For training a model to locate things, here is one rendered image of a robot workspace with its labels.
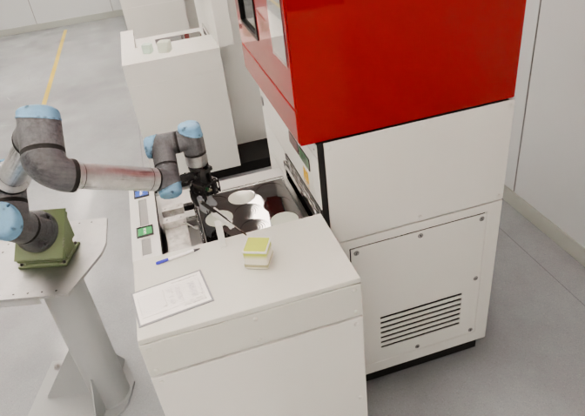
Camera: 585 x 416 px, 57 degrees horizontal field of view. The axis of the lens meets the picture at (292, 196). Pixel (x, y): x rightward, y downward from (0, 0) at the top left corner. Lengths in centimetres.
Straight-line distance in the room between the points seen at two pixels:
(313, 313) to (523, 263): 180
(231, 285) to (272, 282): 11
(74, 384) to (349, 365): 140
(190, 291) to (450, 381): 135
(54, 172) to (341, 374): 104
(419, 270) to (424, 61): 82
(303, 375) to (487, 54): 114
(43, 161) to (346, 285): 88
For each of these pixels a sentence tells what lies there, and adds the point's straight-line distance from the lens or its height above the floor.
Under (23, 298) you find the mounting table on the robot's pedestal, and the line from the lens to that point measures 204.
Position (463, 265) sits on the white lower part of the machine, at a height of 55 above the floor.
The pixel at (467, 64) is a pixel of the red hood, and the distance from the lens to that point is 178.
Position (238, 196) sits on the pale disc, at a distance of 205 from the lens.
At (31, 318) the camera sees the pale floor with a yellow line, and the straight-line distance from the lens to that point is 331.
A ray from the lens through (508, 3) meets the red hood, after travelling 180.
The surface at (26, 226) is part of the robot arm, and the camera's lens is 196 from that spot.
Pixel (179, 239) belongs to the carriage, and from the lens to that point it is 193.
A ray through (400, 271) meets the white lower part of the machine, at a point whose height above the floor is 61.
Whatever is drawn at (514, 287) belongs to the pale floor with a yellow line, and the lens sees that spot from 298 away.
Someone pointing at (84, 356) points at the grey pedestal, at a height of 36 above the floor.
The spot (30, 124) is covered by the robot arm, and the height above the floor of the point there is 144.
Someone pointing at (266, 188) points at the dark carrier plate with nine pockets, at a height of 90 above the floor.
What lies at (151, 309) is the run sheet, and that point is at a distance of 155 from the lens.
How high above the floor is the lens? 198
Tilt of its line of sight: 33 degrees down
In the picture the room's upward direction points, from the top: 7 degrees counter-clockwise
